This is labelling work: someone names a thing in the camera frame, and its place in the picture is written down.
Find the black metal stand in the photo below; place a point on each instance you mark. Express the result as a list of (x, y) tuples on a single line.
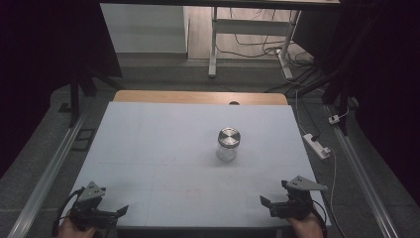
[(343, 99), (74, 102)]

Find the dark curtain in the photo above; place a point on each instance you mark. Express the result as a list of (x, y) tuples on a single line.
[(389, 82), (33, 66)]

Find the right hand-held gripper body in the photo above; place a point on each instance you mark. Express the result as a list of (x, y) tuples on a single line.
[(297, 205)]

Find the white-legged desk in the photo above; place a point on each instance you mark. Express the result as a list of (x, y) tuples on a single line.
[(251, 27)]

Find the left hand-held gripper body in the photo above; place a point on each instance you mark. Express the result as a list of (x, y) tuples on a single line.
[(86, 211)]

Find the person's left hand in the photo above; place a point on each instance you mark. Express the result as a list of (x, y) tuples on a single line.
[(72, 232)]

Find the clear glass jar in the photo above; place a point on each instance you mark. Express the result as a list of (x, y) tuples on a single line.
[(226, 154)]

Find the aluminium floor rail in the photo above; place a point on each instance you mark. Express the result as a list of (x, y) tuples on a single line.
[(363, 181), (46, 183)]

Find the white power strip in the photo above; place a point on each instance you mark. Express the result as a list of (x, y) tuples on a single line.
[(315, 144)]

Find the small white adapter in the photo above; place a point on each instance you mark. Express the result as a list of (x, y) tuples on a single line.
[(334, 119)]

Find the white cabinet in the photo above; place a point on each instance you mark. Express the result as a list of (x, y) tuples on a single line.
[(145, 29)]

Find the person's right hand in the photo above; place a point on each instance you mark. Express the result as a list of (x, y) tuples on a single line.
[(307, 228)]

